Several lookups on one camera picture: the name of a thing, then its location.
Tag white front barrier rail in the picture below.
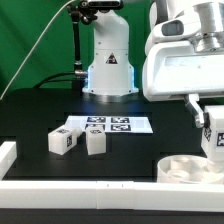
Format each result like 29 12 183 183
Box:
0 181 224 212

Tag black camera on mount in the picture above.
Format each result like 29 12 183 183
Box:
79 0 123 10

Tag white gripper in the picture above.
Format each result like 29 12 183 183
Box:
142 41 224 128

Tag black cables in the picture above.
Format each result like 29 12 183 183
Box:
32 71 77 90

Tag paper sheet with tags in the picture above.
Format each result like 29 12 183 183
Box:
65 116 153 134

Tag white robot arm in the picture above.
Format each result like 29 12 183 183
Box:
84 0 224 128

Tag white left barrier block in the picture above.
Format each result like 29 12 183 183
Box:
0 141 17 181

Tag white round stool seat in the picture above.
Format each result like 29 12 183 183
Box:
157 155 224 184

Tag white cable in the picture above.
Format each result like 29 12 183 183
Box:
0 0 76 101

